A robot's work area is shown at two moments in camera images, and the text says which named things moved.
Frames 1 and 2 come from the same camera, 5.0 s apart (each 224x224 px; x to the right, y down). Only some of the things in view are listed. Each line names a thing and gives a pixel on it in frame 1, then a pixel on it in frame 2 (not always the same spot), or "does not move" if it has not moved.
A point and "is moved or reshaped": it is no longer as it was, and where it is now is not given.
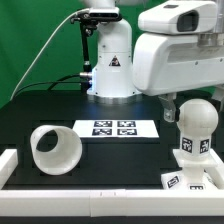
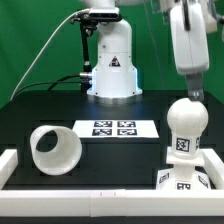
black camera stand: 87,28 does not move
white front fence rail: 112,202 does not move
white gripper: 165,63 to 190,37
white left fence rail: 8,163 does not move
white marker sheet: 117,128 does not move
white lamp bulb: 197,120 is moved or reshaped
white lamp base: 192,176 is moved or reshaped
